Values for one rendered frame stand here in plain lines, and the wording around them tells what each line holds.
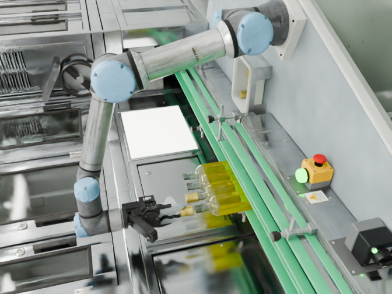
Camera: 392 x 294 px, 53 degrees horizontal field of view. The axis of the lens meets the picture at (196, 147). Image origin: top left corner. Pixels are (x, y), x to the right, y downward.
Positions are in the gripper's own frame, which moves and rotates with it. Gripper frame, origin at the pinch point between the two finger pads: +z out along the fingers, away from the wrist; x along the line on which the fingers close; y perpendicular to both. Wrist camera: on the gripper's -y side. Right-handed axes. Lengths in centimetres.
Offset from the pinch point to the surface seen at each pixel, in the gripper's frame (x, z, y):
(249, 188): -6.4, 23.4, -1.1
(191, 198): -1.0, 4.1, 4.5
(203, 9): -21, 48, 138
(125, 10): -20, 1, 148
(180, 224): 12.5, 0.5, 5.6
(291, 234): -16.6, 22.8, -30.1
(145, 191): 12.8, -9.0, 26.5
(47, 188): 17, -48, 43
